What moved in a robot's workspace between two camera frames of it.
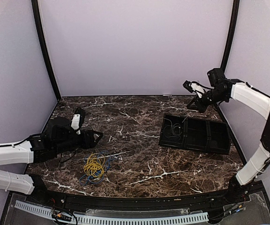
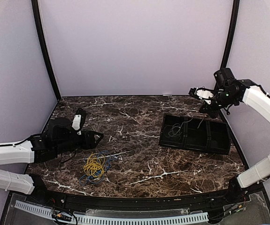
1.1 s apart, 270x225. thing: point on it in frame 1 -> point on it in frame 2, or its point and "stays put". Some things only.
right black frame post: x=231 y=34 stays put
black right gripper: x=200 y=106 -> x=207 y=109
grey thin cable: x=172 y=127 -> x=187 y=121
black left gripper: x=91 y=143 stays put
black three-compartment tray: x=195 y=133 stays put
